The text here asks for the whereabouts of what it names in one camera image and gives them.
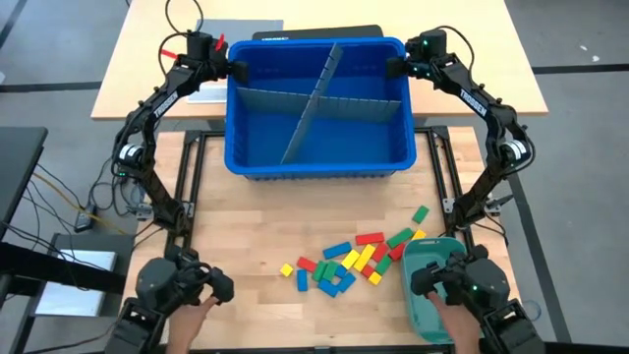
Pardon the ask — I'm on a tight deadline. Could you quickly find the person's hand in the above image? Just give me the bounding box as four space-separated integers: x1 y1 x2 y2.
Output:
426 290 474 335
182 293 221 328

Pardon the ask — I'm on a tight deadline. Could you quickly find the long grey slotted divider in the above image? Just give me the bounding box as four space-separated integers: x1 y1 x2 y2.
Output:
236 87 403 123

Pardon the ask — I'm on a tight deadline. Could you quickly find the long red wooden block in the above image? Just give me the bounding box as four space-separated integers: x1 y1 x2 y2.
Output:
354 231 386 246

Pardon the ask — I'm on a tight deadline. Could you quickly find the white-framed smartphone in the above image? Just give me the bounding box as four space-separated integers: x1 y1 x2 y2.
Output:
188 81 228 105

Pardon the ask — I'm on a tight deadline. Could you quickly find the short grey slotted divider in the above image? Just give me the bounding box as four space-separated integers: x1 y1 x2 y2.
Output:
279 41 345 166

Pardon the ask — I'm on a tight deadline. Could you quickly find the long blue wooden block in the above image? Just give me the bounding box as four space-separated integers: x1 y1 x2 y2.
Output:
321 241 354 261

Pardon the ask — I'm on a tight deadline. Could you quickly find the person's left forearm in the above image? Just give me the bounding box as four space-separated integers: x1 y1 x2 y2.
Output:
164 314 200 354

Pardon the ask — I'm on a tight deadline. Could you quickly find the person's right hand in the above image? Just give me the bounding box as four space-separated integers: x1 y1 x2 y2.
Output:
426 290 474 335

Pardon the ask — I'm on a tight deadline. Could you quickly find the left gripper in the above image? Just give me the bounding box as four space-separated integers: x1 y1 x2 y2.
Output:
181 29 251 86

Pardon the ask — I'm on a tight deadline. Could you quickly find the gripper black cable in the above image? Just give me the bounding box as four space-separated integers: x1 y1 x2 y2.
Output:
431 24 477 68
156 0 205 68

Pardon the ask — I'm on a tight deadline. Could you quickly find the black desk crossbar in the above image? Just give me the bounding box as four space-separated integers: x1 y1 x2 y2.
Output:
0 240 128 296

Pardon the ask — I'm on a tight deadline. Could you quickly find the black power strip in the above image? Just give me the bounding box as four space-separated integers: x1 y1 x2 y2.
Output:
117 166 141 185

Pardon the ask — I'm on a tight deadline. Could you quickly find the person's left hand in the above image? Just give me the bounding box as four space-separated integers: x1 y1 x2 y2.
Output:
182 293 221 328

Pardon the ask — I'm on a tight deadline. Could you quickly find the black power adapter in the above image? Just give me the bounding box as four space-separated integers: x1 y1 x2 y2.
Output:
73 204 98 233

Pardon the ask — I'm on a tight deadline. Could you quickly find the person's right forearm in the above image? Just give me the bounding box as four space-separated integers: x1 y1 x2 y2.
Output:
441 324 484 354

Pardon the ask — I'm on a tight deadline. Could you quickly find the black side desk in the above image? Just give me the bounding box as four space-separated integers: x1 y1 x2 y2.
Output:
0 126 49 237

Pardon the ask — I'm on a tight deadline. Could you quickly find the blue cable loop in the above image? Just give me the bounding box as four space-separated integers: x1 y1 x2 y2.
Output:
520 299 543 324

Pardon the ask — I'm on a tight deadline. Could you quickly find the light wood desk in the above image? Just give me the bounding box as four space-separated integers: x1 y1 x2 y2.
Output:
89 0 548 122

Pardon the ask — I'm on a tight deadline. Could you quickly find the large blue plastic bin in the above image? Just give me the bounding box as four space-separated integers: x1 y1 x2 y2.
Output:
223 36 418 181

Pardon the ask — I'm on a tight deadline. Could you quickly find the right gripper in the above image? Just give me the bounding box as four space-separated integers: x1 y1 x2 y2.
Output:
385 28 459 83

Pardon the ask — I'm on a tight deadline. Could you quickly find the small green plastic basket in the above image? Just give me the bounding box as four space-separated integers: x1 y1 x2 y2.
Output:
400 236 477 345

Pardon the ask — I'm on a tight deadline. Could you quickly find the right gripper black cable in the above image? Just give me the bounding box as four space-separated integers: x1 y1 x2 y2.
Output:
431 24 477 68

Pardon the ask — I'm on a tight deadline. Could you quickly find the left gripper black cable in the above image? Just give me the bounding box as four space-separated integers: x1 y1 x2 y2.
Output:
156 0 205 68

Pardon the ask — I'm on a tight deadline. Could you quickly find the grey flat panel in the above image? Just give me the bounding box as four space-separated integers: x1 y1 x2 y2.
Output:
196 19 285 49

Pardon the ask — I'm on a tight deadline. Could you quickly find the long green wooden block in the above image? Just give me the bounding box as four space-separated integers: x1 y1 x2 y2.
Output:
385 227 415 250

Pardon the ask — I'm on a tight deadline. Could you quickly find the grey metal plate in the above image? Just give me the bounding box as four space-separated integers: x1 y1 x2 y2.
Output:
48 232 137 319

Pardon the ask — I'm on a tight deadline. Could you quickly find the yellow cable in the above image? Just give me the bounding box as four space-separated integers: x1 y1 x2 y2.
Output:
31 171 129 236

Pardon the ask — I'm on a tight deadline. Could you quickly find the long yellow wooden block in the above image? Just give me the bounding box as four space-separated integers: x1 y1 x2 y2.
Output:
352 243 377 273

